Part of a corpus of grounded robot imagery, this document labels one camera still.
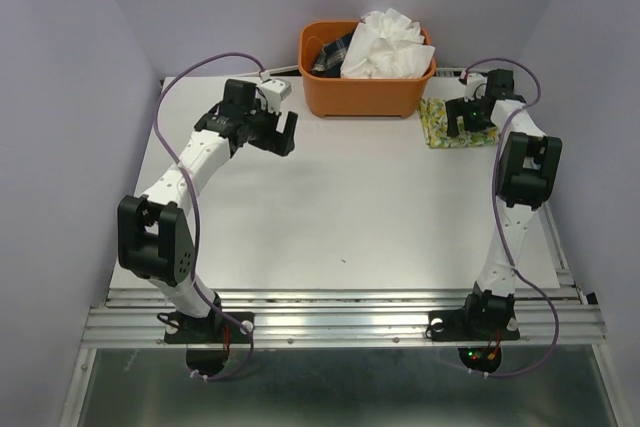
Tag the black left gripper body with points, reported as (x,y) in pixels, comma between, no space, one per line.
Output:
(259,129)

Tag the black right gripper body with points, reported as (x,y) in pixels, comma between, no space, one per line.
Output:
(474,120)

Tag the white skirt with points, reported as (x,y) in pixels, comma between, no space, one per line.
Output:
(387,45)

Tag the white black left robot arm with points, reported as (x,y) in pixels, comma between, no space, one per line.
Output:
(154,240)

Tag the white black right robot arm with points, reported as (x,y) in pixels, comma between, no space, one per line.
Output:
(500,84)

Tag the orange plastic basket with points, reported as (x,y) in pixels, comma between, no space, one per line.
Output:
(331,97)

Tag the dark plaid skirt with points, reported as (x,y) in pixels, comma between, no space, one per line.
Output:
(329,61)

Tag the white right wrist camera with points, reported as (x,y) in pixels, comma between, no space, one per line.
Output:
(475,85)

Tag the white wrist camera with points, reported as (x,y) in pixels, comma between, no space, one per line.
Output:
(475,85)
(273,92)

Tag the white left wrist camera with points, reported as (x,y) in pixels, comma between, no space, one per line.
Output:
(273,92)

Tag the aluminium right side rail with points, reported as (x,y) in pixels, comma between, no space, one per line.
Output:
(555,247)

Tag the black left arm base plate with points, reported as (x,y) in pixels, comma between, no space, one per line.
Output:
(181,329)

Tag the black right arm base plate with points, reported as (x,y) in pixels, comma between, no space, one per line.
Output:
(455,325)

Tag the aluminium front rail frame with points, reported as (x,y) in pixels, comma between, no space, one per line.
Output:
(297,319)

